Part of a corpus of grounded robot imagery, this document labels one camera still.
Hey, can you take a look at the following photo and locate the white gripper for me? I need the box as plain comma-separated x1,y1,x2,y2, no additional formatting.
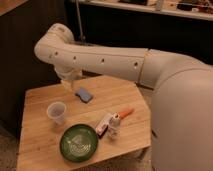
60,69,82,91

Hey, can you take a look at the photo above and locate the translucent plastic cup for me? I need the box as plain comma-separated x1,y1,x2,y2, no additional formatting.
46,102,66,125

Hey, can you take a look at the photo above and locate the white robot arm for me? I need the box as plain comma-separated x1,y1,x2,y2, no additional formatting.
34,23,213,171

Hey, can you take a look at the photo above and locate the green ceramic bowl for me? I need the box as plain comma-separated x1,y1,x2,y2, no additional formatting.
59,124,98,163

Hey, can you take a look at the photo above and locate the blue sponge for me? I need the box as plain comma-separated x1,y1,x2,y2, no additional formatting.
75,87,93,103

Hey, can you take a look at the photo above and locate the wooden table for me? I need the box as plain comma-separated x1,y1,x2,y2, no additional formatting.
17,76,151,171

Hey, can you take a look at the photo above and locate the white red packet box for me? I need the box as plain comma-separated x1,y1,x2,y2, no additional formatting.
95,113,112,138

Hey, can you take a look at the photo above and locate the small silver shaker bottle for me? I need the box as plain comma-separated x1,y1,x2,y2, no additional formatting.
108,114,121,139

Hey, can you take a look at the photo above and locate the orange carrot toy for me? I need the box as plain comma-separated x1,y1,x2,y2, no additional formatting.
118,108,134,119

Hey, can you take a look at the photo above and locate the metal vertical pole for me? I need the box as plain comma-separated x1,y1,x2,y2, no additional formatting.
75,0,85,44

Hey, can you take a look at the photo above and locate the upper wooden shelf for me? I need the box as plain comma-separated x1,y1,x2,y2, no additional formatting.
77,0,213,21

